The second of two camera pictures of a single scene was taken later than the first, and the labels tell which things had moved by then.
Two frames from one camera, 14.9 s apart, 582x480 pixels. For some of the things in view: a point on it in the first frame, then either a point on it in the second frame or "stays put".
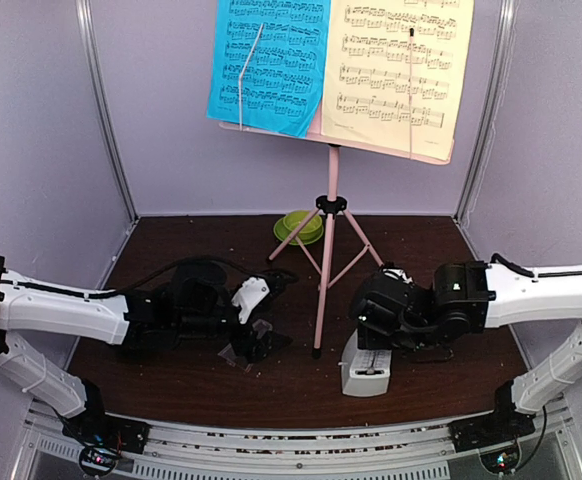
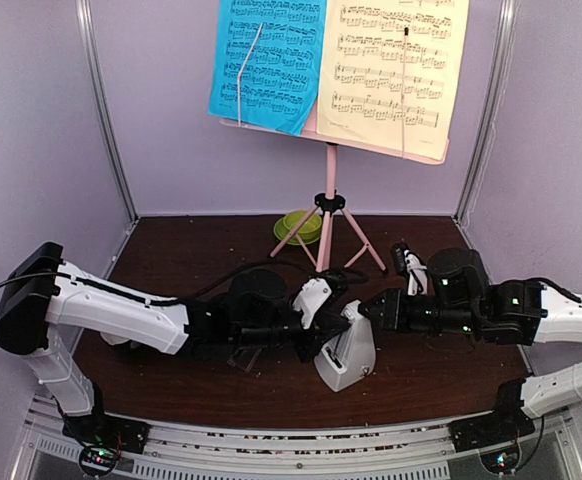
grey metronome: (364, 372) -> (348, 357)
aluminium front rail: (308, 448) stays put
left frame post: (85, 24) stays put
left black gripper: (262, 347) -> (321, 335)
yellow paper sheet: (394, 73) stays put
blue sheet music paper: (268, 64) stays put
